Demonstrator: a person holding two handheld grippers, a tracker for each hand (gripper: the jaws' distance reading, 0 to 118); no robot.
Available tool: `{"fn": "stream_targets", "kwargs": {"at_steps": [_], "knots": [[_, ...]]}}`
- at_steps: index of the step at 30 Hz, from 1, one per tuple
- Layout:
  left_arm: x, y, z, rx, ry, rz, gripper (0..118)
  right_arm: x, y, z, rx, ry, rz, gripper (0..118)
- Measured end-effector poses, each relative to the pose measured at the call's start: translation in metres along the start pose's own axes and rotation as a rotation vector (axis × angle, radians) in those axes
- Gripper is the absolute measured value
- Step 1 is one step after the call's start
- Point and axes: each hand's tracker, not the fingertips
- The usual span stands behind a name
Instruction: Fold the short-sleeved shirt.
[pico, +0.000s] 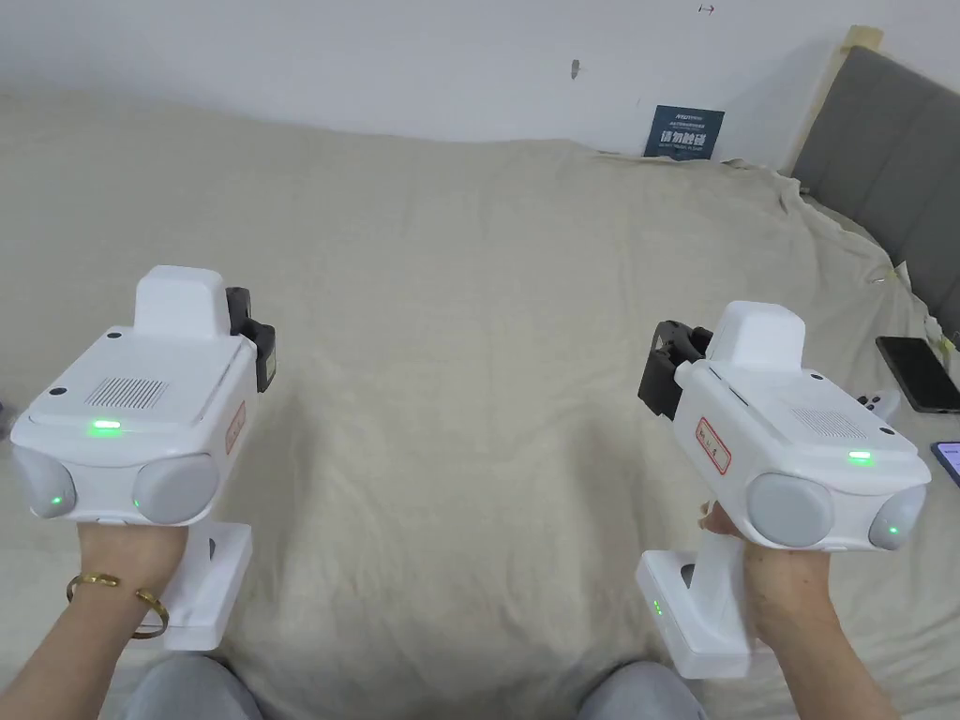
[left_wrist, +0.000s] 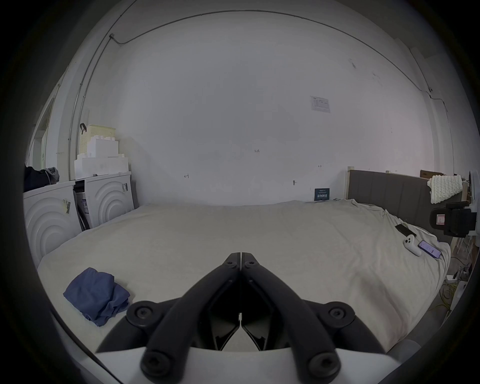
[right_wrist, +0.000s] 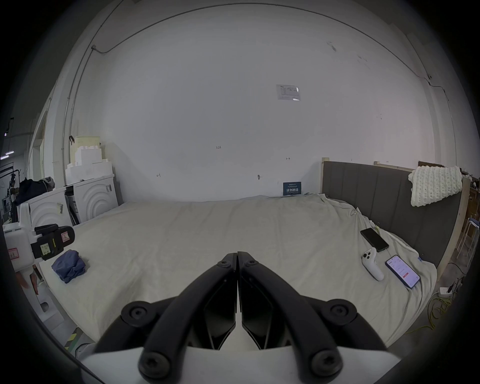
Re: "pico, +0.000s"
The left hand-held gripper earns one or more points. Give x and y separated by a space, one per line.
142 420

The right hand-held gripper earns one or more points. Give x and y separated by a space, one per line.
780 442

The person's left forearm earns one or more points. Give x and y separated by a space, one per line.
67 645

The person's right forearm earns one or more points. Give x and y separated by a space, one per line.
825 675

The person's left hand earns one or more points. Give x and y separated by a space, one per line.
127 555

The person's right hand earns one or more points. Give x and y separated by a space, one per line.
780 592

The white hand controller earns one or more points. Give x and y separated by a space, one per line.
877 403

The black smartphone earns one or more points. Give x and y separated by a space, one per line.
919 373

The smartphone with lit screen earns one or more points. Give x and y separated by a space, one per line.
949 463

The person's legs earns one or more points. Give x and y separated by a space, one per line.
187 694

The grey padded headboard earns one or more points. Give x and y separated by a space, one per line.
885 142

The dark blue sign card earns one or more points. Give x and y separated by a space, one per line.
682 133

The bed with beige sheet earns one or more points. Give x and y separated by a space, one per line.
465 337

